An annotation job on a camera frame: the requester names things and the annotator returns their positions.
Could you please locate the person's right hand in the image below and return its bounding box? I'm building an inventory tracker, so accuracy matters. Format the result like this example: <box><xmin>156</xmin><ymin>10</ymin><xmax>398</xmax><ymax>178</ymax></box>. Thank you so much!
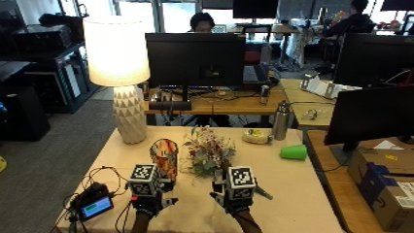
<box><xmin>209</xmin><ymin>174</ymin><xmax>259</xmax><ymax>215</ymax></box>

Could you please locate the person's left hand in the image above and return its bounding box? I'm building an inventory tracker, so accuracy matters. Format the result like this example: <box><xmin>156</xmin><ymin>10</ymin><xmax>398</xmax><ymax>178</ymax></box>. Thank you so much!
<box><xmin>126</xmin><ymin>178</ymin><xmax>180</xmax><ymax>217</ymax></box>

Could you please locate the dried flower bouquet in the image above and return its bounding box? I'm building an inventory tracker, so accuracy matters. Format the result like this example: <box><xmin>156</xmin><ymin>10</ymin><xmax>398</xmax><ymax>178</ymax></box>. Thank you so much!
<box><xmin>182</xmin><ymin>125</ymin><xmax>274</xmax><ymax>201</ymax></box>

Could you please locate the white marker cube on right glove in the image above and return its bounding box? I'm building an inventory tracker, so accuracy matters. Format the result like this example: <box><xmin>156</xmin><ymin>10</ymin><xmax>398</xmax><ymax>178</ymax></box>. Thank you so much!
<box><xmin>225</xmin><ymin>165</ymin><xmax>258</xmax><ymax>200</ymax></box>

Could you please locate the white marker cube on glove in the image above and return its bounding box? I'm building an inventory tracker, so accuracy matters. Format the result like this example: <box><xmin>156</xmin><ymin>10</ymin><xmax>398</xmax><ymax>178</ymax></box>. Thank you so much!
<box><xmin>128</xmin><ymin>163</ymin><xmax>162</xmax><ymax>198</ymax></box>
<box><xmin>225</xmin><ymin>165</ymin><xmax>258</xmax><ymax>200</ymax></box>

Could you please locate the white marker cube on left glove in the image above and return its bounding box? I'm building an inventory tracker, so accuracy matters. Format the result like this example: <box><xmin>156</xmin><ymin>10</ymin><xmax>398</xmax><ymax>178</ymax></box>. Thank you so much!
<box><xmin>128</xmin><ymin>163</ymin><xmax>162</xmax><ymax>198</ymax></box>

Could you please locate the orange patterned glass vase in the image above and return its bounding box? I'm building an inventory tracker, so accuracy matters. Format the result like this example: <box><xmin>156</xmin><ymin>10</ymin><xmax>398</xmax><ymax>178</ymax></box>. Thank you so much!
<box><xmin>149</xmin><ymin>138</ymin><xmax>180</xmax><ymax>183</ymax></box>

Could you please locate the beige tablecloth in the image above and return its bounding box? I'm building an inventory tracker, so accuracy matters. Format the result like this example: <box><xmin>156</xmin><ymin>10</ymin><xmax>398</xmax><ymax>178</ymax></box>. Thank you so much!
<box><xmin>54</xmin><ymin>125</ymin><xmax>346</xmax><ymax>233</ymax></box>

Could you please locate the yellowish tape roll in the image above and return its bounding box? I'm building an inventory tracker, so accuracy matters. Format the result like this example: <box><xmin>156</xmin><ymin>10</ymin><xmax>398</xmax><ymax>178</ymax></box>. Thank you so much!
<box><xmin>241</xmin><ymin>128</ymin><xmax>274</xmax><ymax>146</ymax></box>

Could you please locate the black device with lit screen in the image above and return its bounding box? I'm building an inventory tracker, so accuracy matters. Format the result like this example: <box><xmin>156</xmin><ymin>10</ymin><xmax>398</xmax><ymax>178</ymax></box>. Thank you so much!
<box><xmin>69</xmin><ymin>182</ymin><xmax>116</xmax><ymax>223</ymax></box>

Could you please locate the green plastic cup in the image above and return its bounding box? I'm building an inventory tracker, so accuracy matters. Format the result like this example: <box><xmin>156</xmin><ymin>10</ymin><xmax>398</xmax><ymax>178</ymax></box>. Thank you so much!
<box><xmin>278</xmin><ymin>144</ymin><xmax>309</xmax><ymax>161</ymax></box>

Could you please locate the steel water bottle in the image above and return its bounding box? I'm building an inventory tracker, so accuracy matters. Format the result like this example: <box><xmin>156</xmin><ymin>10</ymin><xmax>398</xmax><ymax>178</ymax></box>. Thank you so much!
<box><xmin>271</xmin><ymin>100</ymin><xmax>294</xmax><ymax>142</ymax></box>

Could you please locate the dark wooden desk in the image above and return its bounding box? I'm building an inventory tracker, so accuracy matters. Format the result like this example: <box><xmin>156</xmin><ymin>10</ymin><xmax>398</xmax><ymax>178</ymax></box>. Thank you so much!
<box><xmin>302</xmin><ymin>129</ymin><xmax>414</xmax><ymax>233</ymax></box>

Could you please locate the clear plastic object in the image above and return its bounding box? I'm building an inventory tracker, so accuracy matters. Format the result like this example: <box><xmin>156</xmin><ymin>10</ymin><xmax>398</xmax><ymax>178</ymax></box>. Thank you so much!
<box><xmin>299</xmin><ymin>108</ymin><xmax>321</xmax><ymax>121</ymax></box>

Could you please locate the light wooden desk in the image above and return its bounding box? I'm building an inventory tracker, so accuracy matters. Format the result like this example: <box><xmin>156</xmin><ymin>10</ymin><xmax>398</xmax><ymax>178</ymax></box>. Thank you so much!
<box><xmin>279</xmin><ymin>78</ymin><xmax>343</xmax><ymax>130</ymax></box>

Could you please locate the open laptop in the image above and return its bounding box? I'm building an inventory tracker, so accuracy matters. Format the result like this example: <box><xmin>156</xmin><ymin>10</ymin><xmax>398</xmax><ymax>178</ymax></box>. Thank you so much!
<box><xmin>242</xmin><ymin>63</ymin><xmax>274</xmax><ymax>90</ymax></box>

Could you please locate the brown cardboard box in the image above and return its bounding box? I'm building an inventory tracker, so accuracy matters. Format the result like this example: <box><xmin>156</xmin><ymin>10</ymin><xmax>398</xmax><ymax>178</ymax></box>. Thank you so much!
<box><xmin>345</xmin><ymin>147</ymin><xmax>414</xmax><ymax>233</ymax></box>

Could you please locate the white desk holder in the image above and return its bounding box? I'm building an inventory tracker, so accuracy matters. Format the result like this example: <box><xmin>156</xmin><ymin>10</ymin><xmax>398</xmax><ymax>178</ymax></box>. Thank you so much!
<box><xmin>299</xmin><ymin>73</ymin><xmax>362</xmax><ymax>100</ymax></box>

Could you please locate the black monitor with bar stand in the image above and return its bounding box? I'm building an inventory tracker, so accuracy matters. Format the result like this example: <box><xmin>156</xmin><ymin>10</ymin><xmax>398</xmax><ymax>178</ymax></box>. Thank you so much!
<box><xmin>144</xmin><ymin>32</ymin><xmax>247</xmax><ymax>112</ymax></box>

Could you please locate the black computer tower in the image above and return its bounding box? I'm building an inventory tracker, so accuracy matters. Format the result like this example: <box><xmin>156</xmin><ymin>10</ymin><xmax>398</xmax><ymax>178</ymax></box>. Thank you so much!
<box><xmin>0</xmin><ymin>84</ymin><xmax>52</xmax><ymax>143</ymax></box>

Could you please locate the white paper sheet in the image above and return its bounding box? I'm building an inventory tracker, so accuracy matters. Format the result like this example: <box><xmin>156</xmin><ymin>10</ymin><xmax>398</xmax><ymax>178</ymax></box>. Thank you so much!
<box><xmin>371</xmin><ymin>139</ymin><xmax>405</xmax><ymax>150</ymax></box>

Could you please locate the black monitor on grey stand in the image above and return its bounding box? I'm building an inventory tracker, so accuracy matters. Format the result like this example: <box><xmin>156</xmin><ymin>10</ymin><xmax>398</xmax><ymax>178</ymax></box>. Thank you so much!
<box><xmin>323</xmin><ymin>84</ymin><xmax>414</xmax><ymax>167</ymax></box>

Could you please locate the white table lamp patterned base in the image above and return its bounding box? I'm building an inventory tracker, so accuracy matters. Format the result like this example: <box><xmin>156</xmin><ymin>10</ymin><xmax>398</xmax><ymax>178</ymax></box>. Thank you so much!
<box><xmin>81</xmin><ymin>15</ymin><xmax>152</xmax><ymax>146</ymax></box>

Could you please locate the black shelf unit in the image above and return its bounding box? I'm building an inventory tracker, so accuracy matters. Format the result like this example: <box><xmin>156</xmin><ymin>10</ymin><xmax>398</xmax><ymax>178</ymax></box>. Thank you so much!
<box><xmin>0</xmin><ymin>23</ymin><xmax>101</xmax><ymax>115</ymax></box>

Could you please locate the large black monitor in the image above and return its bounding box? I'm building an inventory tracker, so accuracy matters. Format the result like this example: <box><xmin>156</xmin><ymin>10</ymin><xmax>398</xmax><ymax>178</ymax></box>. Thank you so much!
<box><xmin>333</xmin><ymin>32</ymin><xmax>414</xmax><ymax>89</ymax></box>

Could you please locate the black background monitor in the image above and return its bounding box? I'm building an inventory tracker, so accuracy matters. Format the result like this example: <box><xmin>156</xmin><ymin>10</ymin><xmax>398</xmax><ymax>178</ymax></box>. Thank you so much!
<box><xmin>231</xmin><ymin>0</ymin><xmax>281</xmax><ymax>20</ymax></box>

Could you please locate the black glove cable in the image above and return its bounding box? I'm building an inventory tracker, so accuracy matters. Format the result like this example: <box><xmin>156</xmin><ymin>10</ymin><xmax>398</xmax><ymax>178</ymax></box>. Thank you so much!
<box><xmin>113</xmin><ymin>200</ymin><xmax>136</xmax><ymax>233</ymax></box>

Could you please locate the black looped cable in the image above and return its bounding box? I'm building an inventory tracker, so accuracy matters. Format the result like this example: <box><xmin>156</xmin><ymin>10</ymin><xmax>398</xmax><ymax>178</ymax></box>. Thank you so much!
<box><xmin>78</xmin><ymin>165</ymin><xmax>130</xmax><ymax>197</ymax></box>

